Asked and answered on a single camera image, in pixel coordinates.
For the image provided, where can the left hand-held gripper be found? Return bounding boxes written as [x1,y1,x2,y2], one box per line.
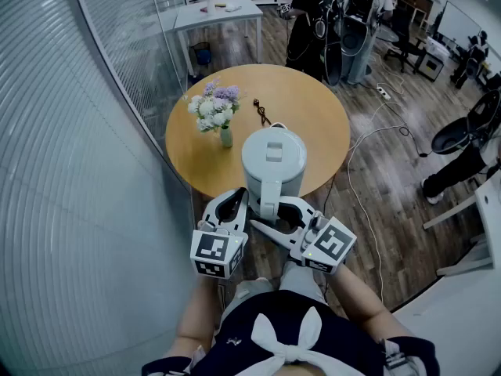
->
[189,187,251,280]

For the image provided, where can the black power cord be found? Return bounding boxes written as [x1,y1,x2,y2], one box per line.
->
[253,97,272,127]

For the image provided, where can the grey harness strap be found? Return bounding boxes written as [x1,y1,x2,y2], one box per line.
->
[380,338,423,376]

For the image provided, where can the grey shell backpack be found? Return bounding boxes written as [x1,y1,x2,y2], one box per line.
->
[339,0,384,57]

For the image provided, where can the person's right forearm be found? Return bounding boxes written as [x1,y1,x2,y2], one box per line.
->
[327,262,416,339]

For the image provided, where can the grey trousers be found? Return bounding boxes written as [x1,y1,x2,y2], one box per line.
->
[221,260,328,321]

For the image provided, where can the black shell backpack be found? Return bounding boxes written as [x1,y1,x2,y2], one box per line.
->
[431,90,501,157]
[322,39,344,88]

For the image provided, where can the purple and white flower bouquet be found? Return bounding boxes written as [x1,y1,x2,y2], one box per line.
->
[183,77,247,135]

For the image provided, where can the white desk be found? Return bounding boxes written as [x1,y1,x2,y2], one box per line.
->
[391,266,501,376]
[173,0,265,78]
[422,174,501,278]

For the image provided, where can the person's left forearm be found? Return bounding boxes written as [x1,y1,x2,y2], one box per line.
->
[168,276,225,359]

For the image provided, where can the black floor cable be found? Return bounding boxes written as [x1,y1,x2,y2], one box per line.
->
[398,125,432,159]

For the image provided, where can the dark top with white bow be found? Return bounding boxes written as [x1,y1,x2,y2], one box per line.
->
[140,290,442,376]

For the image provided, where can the white floor cable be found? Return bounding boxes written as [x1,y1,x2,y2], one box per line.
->
[345,99,410,303]

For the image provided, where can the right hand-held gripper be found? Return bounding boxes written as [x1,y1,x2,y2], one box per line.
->
[249,196,359,277]

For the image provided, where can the black waste bin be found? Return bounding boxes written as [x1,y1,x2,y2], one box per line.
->
[189,42,213,68]

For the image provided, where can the white equipment cart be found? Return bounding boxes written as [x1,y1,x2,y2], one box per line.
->
[414,36,452,83]

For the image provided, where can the whiteboard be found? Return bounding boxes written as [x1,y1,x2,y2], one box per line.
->
[436,1,483,51]

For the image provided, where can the black office chair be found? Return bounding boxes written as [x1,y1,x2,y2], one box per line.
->
[384,9,427,74]

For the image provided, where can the white electric kettle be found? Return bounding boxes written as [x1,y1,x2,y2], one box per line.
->
[240,122,308,222]

